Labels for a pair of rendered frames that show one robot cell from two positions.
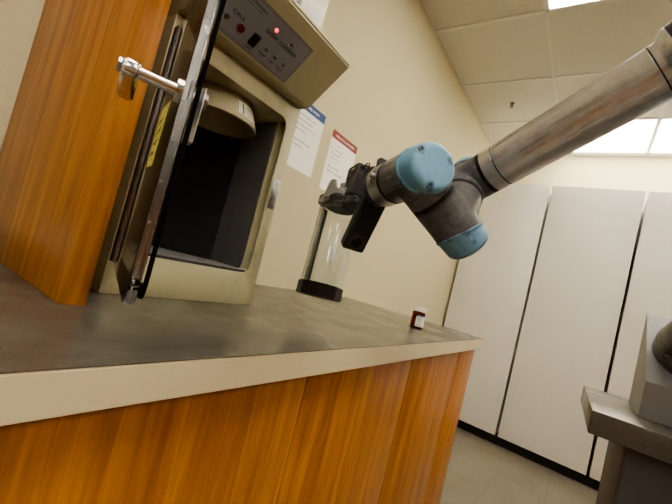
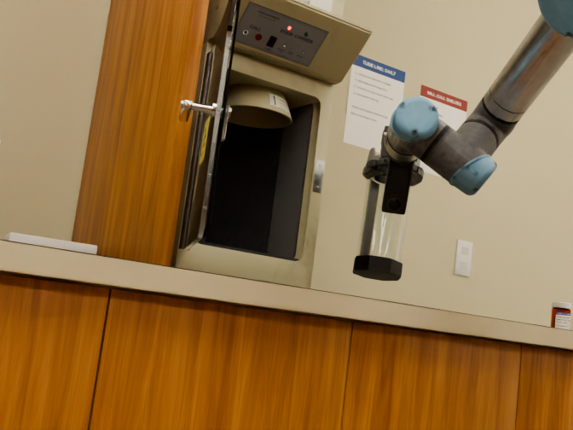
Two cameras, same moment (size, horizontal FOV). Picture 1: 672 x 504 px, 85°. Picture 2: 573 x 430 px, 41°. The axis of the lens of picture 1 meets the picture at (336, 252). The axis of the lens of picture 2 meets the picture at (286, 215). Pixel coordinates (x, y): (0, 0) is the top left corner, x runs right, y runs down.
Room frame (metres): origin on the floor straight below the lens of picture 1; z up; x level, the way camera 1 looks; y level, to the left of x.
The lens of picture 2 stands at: (-0.70, -0.38, 0.88)
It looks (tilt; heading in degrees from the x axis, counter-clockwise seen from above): 8 degrees up; 22
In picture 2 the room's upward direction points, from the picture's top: 7 degrees clockwise
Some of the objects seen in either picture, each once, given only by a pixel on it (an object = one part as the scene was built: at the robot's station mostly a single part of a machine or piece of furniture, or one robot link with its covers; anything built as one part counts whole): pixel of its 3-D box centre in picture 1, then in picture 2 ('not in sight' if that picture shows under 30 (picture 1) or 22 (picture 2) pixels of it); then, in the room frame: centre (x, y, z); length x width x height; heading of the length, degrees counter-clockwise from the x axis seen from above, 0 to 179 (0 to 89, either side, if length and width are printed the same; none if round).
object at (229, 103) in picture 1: (218, 109); (253, 105); (0.78, 0.32, 1.34); 0.18 x 0.18 x 0.05
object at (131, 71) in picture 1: (146, 88); (195, 113); (0.37, 0.23, 1.20); 0.10 x 0.05 x 0.03; 33
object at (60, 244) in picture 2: not in sight; (49, 250); (0.50, 0.58, 0.96); 0.16 x 0.12 x 0.04; 136
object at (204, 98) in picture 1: (192, 115); (222, 122); (0.36, 0.18, 1.18); 0.02 x 0.02 x 0.06; 33
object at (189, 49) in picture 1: (164, 123); (207, 130); (0.45, 0.25, 1.19); 0.30 x 0.01 x 0.40; 33
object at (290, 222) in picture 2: (186, 171); (232, 171); (0.78, 0.35, 1.19); 0.26 x 0.24 x 0.35; 145
